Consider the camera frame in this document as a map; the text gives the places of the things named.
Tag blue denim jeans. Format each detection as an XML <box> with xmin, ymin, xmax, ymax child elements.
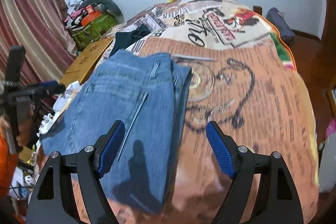
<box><xmin>41</xmin><ymin>50</ymin><xmax>191</xmax><ymax>214</ymax></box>

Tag bamboo lap desk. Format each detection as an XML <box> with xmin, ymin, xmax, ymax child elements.
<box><xmin>60</xmin><ymin>37</ymin><xmax>113</xmax><ymax>86</ymax></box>

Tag striped red beige curtain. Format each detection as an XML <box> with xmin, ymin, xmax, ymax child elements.
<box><xmin>1</xmin><ymin>0</ymin><xmax>77</xmax><ymax>84</ymax></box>

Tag green fabric storage bag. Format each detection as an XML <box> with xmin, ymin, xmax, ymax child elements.
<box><xmin>70</xmin><ymin>12</ymin><xmax>117</xmax><ymax>50</ymax></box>

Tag orange red box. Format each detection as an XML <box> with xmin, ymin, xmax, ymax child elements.
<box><xmin>80</xmin><ymin>11</ymin><xmax>101</xmax><ymax>26</ymax></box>

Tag black folded garment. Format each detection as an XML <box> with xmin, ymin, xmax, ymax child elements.
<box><xmin>109</xmin><ymin>24</ymin><xmax>150</xmax><ymax>56</ymax></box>

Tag grey neck pillow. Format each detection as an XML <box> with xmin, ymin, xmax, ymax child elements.
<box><xmin>80</xmin><ymin>0</ymin><xmax>124</xmax><ymax>24</ymax></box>

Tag printed patchwork bed blanket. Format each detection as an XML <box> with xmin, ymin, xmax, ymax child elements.
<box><xmin>108</xmin><ymin>0</ymin><xmax>318</xmax><ymax>223</ymax></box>

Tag dark blue cloth at bedside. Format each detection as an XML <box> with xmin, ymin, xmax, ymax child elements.
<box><xmin>266</xmin><ymin>7</ymin><xmax>295</xmax><ymax>44</ymax></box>

